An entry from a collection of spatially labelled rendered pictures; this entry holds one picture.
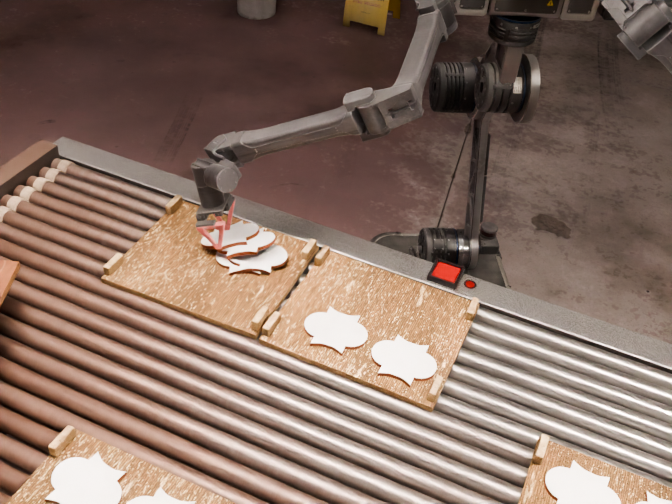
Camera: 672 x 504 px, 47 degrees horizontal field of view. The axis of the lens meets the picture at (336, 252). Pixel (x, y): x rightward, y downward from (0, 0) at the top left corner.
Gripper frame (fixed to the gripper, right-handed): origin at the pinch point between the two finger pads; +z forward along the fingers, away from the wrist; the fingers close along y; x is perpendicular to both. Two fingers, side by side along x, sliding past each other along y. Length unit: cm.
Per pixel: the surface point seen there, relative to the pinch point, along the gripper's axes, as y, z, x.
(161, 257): -4.7, 1.6, 14.9
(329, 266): -0.5, 11.3, -25.0
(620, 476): -50, 36, -83
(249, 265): -6.3, 5.5, -6.9
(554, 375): -24, 32, -75
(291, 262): -0.7, 9.0, -15.8
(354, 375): -34, 20, -32
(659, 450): -41, 40, -93
